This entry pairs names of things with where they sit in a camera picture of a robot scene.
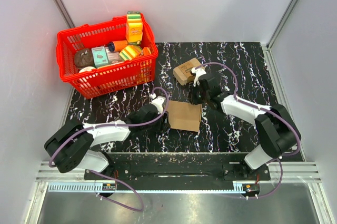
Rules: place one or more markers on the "white round item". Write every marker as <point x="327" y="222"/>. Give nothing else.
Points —
<point x="88" y="69"/>

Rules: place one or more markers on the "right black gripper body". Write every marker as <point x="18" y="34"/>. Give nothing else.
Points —
<point x="198" y="96"/>

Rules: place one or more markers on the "pink packaged item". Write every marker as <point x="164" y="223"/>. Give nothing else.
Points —
<point x="114" y="58"/>

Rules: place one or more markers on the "kitchen scouring pads pack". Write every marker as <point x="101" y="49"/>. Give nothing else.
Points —
<point x="183" y="74"/>

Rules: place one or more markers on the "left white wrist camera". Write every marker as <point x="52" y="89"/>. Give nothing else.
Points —
<point x="159" y="102"/>

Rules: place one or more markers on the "teal small box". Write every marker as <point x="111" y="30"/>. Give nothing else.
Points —
<point x="100" y="57"/>

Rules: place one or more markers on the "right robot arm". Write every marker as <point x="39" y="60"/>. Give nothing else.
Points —
<point x="276" y="130"/>

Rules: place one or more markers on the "yellow green striped sponge pack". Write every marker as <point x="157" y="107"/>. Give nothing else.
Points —
<point x="130" y="52"/>

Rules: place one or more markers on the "red plastic shopping basket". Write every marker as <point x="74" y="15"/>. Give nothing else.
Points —
<point x="108" y="78"/>

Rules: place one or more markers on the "orange snack packet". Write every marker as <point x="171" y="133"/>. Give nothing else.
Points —
<point x="145" y="51"/>

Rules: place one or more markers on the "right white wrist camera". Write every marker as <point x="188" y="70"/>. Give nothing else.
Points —
<point x="197" y="72"/>

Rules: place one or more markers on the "brown round bread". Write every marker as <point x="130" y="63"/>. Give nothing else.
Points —
<point x="83" y="58"/>

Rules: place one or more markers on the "orange yellow juice carton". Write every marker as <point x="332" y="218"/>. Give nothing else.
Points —
<point x="134" y="28"/>

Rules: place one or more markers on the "brown cardboard box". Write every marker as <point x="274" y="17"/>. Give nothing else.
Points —
<point x="184" y="116"/>

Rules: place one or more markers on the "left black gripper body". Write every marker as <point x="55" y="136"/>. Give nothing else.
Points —
<point x="160" y="123"/>

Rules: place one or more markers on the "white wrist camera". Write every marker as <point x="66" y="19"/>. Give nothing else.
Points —
<point x="159" y="102"/>
<point x="197" y="72"/>

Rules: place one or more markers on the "orange cylindrical can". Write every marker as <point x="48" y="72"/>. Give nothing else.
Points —
<point x="117" y="46"/>

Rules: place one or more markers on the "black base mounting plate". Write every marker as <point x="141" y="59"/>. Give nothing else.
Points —
<point x="223" y="166"/>

